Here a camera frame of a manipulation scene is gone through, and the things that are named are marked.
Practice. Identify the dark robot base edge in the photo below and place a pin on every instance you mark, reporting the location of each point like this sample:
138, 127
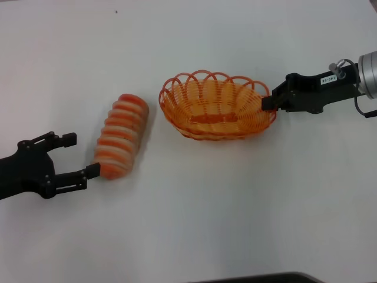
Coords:
265, 278

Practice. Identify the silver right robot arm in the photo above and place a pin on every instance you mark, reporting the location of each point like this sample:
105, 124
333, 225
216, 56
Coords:
369, 73

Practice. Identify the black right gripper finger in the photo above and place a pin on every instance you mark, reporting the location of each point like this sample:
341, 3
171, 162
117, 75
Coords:
268, 103

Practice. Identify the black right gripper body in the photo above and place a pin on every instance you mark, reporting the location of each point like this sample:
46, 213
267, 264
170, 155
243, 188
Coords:
312, 91

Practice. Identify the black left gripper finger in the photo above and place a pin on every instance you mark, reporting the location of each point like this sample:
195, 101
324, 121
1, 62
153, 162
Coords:
70, 140
92, 171

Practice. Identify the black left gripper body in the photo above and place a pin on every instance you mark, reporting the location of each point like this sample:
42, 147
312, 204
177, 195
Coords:
29, 174

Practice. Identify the orange woven plastic basket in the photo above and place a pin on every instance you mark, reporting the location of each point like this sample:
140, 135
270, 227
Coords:
216, 118

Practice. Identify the orange striped bread loaf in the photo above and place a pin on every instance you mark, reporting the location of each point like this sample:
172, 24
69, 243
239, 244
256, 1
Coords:
122, 138

